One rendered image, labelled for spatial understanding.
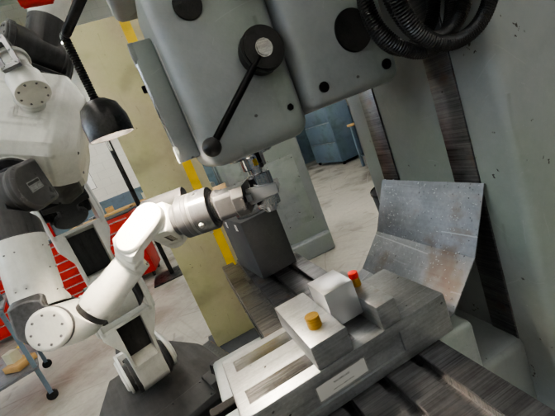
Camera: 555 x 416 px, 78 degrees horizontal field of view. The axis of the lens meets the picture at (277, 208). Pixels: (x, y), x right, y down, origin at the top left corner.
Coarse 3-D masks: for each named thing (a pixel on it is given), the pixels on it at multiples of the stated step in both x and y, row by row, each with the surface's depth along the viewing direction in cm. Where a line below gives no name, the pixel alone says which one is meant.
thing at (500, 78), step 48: (480, 0) 53; (528, 0) 55; (480, 48) 55; (528, 48) 56; (384, 96) 81; (432, 96) 67; (480, 96) 59; (528, 96) 57; (384, 144) 88; (432, 144) 73; (480, 144) 63; (528, 144) 58; (528, 192) 59; (480, 240) 72; (528, 240) 62; (480, 288) 78; (528, 288) 66; (528, 336) 71
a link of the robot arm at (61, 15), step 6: (60, 0) 88; (66, 0) 90; (42, 6) 86; (48, 6) 86; (54, 6) 87; (60, 6) 88; (66, 6) 90; (48, 12) 86; (54, 12) 87; (60, 12) 89; (66, 12) 90; (60, 18) 89
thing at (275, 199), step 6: (270, 174) 67; (258, 180) 65; (264, 180) 65; (270, 180) 66; (252, 186) 66; (270, 198) 66; (276, 198) 67; (258, 204) 67; (264, 204) 66; (270, 204) 66
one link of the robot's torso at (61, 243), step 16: (96, 208) 109; (96, 224) 108; (64, 240) 103; (80, 240) 109; (96, 240) 111; (64, 256) 102; (80, 256) 109; (96, 256) 112; (112, 256) 110; (80, 272) 107; (96, 272) 111; (128, 304) 112; (112, 320) 111
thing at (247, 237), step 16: (256, 208) 101; (224, 224) 114; (240, 224) 97; (256, 224) 99; (272, 224) 101; (240, 240) 104; (256, 240) 99; (272, 240) 101; (240, 256) 114; (256, 256) 99; (272, 256) 101; (288, 256) 104; (256, 272) 105; (272, 272) 102
